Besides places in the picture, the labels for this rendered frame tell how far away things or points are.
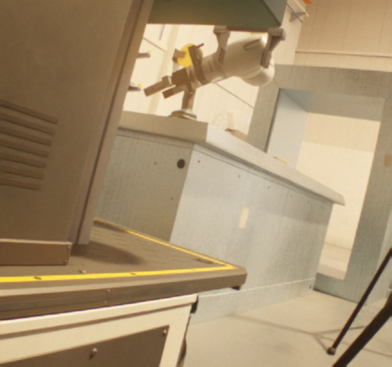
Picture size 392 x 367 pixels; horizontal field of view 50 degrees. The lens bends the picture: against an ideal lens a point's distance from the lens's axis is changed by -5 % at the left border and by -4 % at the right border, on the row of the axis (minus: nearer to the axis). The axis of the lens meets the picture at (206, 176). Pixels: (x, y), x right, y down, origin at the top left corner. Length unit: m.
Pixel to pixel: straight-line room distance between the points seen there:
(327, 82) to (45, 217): 2.91
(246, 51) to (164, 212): 0.53
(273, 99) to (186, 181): 2.20
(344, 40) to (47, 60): 12.11
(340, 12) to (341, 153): 4.04
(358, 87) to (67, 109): 2.81
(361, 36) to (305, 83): 9.12
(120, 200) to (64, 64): 0.95
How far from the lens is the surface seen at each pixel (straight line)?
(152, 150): 1.38
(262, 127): 3.38
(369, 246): 2.97
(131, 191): 1.40
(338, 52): 12.32
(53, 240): 0.55
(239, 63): 1.30
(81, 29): 0.53
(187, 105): 1.56
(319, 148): 11.64
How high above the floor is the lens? 0.45
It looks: 2 degrees up
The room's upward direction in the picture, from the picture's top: 14 degrees clockwise
